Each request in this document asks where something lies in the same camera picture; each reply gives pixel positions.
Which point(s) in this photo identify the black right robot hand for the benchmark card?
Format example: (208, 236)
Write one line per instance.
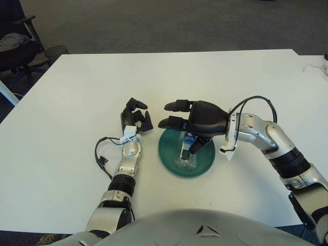
(207, 118)

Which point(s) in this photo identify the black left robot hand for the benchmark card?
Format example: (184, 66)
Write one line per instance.
(126, 118)

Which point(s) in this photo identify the clear bottle with blue cap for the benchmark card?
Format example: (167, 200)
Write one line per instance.
(185, 160)

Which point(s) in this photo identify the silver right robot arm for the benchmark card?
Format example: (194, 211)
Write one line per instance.
(279, 138)

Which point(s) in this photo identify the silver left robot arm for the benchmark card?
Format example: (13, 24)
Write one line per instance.
(130, 151)

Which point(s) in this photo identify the green round plate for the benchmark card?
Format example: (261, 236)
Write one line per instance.
(205, 159)

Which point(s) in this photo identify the black mesh wastebasket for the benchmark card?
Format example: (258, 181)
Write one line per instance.
(57, 52)

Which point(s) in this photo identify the silver robot torso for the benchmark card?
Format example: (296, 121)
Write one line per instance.
(179, 230)

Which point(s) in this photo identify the white table leg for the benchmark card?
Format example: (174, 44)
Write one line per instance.
(7, 92)

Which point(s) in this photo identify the black office chair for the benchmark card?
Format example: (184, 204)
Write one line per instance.
(15, 55)

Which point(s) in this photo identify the grey cloth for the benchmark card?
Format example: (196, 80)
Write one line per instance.
(12, 41)

